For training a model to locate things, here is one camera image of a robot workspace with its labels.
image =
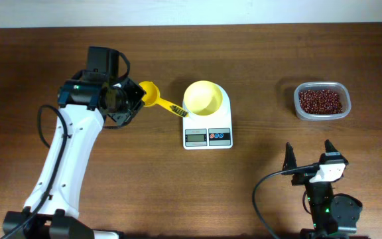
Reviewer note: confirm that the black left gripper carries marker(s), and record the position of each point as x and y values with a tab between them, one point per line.
129	88

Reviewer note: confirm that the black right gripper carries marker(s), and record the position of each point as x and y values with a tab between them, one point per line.
290	160

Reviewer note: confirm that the yellow plastic measuring scoop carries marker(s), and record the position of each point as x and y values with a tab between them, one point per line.
152	97

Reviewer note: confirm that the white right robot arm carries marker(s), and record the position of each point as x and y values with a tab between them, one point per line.
333	215

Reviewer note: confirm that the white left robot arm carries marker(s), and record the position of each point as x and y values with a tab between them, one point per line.
84	103

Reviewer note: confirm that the yellow plastic bowl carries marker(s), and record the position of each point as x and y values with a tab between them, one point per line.
203	98

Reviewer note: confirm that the white digital kitchen scale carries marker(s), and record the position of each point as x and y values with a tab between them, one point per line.
214	131

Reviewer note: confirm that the red adzuki beans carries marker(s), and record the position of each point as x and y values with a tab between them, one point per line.
320	102

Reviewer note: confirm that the clear plastic food container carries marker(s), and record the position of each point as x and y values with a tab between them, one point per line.
333	86

